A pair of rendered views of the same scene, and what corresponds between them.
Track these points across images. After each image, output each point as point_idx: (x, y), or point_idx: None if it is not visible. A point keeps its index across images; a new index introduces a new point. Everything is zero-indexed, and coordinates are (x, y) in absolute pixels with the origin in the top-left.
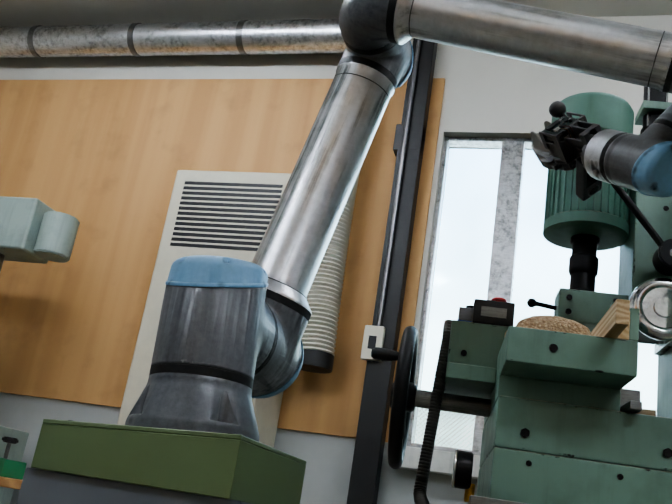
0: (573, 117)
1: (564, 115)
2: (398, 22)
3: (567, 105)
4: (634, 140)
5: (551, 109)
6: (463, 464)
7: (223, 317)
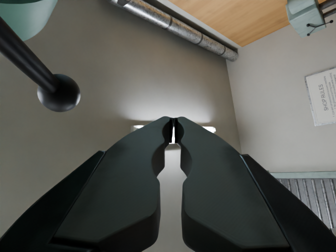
0: (11, 21)
1: (46, 90)
2: None
3: (23, 35)
4: None
5: (76, 104)
6: None
7: None
